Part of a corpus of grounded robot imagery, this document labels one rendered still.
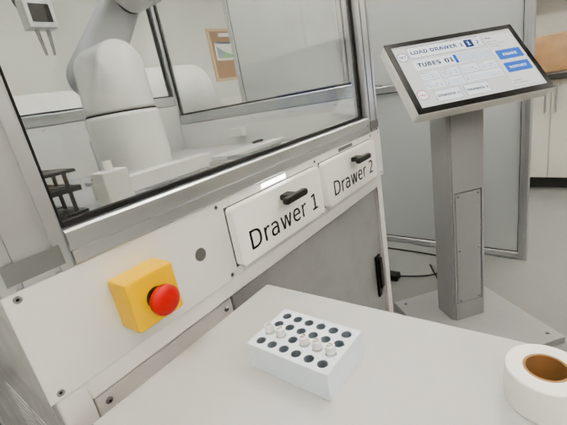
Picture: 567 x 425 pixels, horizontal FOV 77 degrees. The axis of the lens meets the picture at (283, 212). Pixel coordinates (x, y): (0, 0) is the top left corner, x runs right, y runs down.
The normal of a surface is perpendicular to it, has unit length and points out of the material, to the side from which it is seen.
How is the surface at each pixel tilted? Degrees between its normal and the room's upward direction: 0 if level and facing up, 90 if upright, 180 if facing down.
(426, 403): 0
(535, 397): 90
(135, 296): 90
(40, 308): 90
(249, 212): 90
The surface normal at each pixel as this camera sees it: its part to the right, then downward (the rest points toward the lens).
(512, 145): -0.65, 0.34
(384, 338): -0.18, -0.94
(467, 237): 0.21, 0.27
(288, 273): 0.79, 0.05
